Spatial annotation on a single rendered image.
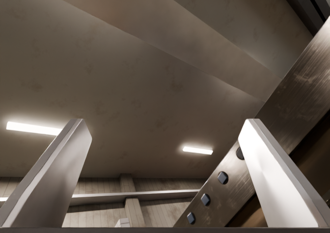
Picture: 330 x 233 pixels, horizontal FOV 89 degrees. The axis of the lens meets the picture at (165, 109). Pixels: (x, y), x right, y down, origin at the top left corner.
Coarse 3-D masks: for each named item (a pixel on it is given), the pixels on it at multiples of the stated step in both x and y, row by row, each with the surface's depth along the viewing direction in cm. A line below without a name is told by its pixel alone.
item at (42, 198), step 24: (72, 120) 10; (72, 144) 9; (48, 168) 7; (72, 168) 9; (24, 192) 6; (48, 192) 7; (72, 192) 9; (0, 216) 6; (24, 216) 6; (48, 216) 7
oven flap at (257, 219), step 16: (320, 128) 64; (304, 144) 67; (320, 144) 62; (304, 160) 65; (320, 160) 60; (320, 176) 58; (320, 192) 57; (256, 208) 74; (240, 224) 78; (256, 224) 72
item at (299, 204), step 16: (256, 128) 9; (240, 144) 11; (256, 144) 9; (272, 144) 8; (256, 160) 9; (272, 160) 8; (288, 160) 8; (256, 176) 9; (272, 176) 8; (288, 176) 7; (304, 176) 7; (256, 192) 9; (272, 192) 8; (288, 192) 7; (304, 192) 6; (272, 208) 8; (288, 208) 7; (304, 208) 6; (320, 208) 6; (272, 224) 8; (288, 224) 7; (304, 224) 6; (320, 224) 5
